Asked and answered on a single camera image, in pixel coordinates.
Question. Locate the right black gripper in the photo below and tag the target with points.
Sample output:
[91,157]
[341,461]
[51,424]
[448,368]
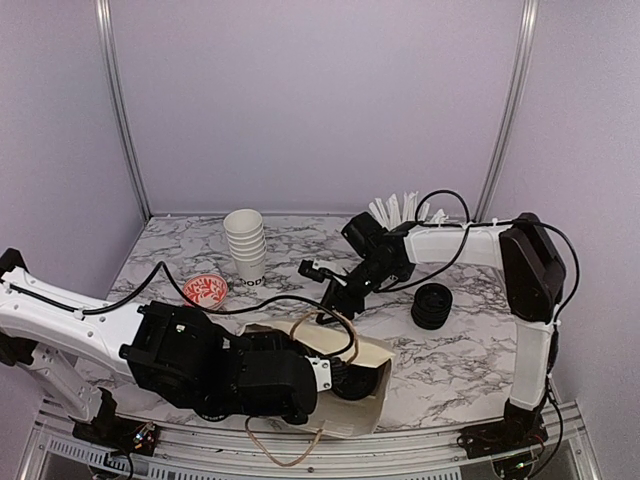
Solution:
[337,298]

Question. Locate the brown paper takeout bag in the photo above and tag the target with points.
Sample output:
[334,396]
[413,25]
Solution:
[333,417]

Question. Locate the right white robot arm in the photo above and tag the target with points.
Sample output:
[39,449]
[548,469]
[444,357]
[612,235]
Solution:
[459,373]

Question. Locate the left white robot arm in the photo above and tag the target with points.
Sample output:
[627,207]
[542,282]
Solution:
[175,352]

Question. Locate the stack of black lids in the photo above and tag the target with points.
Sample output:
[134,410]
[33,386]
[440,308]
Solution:
[432,305]

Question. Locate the bundle of white wrapped straws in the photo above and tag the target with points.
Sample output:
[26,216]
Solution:
[397,210]

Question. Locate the stack of white paper cups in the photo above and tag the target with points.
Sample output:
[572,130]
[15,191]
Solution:
[246,239]

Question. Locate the red floral ceramic bowl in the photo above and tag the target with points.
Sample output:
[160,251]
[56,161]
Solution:
[206,290]

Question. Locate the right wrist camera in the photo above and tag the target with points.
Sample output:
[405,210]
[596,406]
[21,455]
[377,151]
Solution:
[319,270]

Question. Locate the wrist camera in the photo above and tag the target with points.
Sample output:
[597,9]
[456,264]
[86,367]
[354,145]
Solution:
[329,373]
[319,270]

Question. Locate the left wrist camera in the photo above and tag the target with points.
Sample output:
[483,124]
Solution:
[329,373]

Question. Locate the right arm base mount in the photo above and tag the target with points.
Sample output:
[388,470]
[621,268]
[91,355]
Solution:
[517,429]

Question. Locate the right aluminium frame post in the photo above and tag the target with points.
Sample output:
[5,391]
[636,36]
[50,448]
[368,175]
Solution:
[515,91]

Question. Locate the aluminium frame post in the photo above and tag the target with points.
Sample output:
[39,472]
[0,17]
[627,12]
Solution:
[112,72]
[515,91]

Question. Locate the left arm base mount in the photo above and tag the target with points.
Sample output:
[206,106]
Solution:
[110,430]

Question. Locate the front aluminium rail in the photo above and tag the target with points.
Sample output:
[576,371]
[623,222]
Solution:
[257,450]

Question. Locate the left aluminium frame post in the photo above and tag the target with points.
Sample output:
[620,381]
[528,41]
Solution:
[112,72]

